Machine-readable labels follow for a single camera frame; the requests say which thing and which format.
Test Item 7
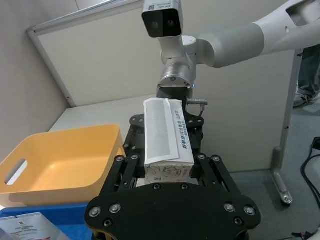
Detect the silver pouch with label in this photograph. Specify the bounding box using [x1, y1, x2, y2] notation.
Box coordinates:
[0, 211, 67, 240]

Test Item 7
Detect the person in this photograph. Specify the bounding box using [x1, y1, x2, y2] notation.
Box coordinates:
[292, 43, 320, 109]

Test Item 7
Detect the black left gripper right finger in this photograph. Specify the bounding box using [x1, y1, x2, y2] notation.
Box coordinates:
[191, 153, 242, 195]

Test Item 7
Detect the blue plastic tray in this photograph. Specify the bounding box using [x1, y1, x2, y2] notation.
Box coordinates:
[0, 202, 96, 240]

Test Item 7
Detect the black floor cable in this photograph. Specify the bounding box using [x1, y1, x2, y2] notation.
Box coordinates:
[301, 136, 320, 208]

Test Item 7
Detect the right gripper cable with plug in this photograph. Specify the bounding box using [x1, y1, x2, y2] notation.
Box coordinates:
[186, 97, 210, 117]

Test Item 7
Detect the grey white paper carton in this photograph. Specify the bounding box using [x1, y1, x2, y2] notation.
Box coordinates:
[143, 97, 196, 186]

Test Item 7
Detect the large yellow bin with handle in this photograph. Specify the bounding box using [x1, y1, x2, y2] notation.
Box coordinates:
[0, 124, 126, 208]

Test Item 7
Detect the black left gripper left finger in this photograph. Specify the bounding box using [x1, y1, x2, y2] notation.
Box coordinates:
[99, 154, 146, 195]

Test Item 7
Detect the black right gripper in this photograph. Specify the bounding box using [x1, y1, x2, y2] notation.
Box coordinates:
[121, 84, 205, 163]

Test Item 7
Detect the beige partition with metal frame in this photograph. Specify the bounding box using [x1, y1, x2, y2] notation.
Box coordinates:
[26, 0, 305, 207]

